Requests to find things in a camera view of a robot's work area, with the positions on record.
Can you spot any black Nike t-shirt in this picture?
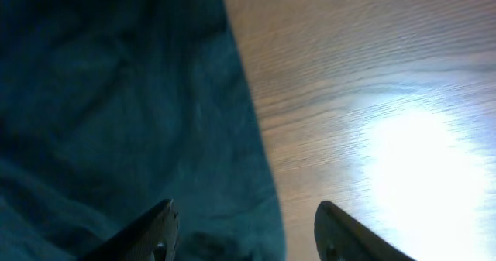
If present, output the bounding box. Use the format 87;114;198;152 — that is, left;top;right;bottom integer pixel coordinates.
1;0;286;261

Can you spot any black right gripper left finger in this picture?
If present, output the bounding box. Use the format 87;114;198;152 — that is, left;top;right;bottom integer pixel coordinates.
79;199;179;261

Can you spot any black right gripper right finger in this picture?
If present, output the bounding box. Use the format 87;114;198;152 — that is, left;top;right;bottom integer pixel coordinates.
314;201;413;261

